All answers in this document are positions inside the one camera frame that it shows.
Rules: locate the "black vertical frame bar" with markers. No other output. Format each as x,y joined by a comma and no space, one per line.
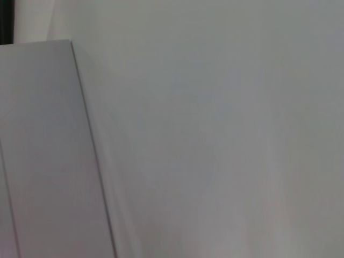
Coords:
6,21

